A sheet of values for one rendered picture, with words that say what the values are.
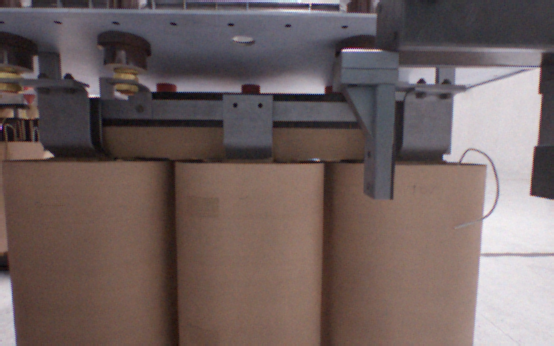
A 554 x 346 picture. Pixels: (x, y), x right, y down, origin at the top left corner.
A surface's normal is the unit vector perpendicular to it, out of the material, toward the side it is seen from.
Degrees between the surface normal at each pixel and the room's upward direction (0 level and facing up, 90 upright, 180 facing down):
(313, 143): 90
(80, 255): 90
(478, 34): 90
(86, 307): 90
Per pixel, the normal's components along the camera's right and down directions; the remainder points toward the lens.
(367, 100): 0.00, 0.08
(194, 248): -0.41, 0.07
